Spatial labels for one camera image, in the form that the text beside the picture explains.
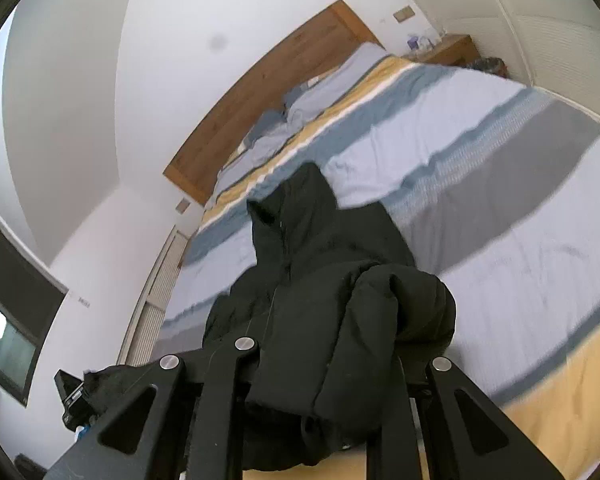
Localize wooden headboard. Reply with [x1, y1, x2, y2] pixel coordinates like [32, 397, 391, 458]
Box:
[162, 0, 387, 206]

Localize light blue pillow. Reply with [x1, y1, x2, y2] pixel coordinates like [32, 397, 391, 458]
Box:
[219, 109, 302, 182]
[283, 42, 397, 127]

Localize white wardrobe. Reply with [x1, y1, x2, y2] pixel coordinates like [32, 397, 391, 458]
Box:
[380, 0, 600, 128]

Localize window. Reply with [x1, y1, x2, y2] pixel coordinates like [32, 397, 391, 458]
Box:
[0, 206, 69, 407]

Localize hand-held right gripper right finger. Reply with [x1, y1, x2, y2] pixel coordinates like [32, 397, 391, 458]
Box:
[366, 355, 566, 480]

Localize black puffer coat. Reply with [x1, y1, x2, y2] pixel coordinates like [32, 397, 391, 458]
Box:
[83, 161, 457, 472]

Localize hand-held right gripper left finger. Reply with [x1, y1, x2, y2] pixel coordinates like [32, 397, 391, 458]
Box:
[45, 337, 262, 480]

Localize bed with striped duvet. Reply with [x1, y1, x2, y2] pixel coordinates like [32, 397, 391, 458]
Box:
[156, 55, 600, 480]

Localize small items on nightstand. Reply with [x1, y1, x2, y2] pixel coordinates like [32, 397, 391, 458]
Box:
[404, 33, 444, 56]

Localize wooden nightstand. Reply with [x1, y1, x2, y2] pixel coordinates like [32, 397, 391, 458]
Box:
[401, 33, 481, 67]

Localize low white slatted cabinet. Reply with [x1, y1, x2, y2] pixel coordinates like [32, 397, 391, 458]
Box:
[116, 224, 192, 367]

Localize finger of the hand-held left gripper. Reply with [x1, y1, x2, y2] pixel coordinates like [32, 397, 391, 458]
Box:
[54, 368, 90, 410]

